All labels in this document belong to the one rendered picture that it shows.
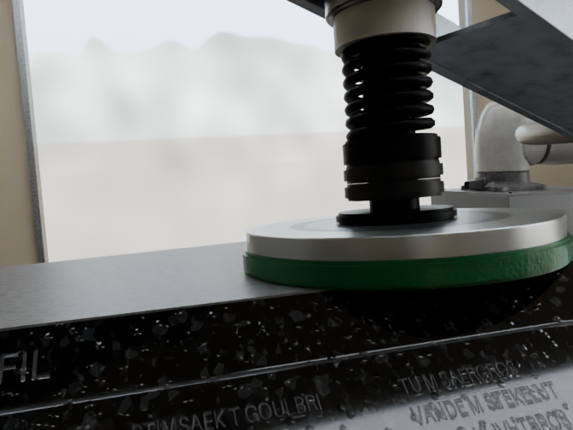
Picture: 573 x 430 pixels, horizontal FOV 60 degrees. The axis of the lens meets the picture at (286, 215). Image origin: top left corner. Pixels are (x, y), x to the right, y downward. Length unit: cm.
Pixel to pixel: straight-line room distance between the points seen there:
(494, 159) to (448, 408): 139
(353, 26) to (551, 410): 25
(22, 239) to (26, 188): 49
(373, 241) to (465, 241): 5
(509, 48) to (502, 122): 116
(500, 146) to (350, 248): 137
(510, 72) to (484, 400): 33
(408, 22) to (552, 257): 17
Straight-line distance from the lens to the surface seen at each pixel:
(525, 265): 28
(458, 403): 26
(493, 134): 162
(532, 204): 151
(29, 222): 533
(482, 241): 27
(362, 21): 35
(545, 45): 47
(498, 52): 47
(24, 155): 535
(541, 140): 80
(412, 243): 26
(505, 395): 27
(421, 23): 35
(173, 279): 34
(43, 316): 28
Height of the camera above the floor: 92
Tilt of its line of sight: 3 degrees down
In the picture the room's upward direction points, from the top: 4 degrees counter-clockwise
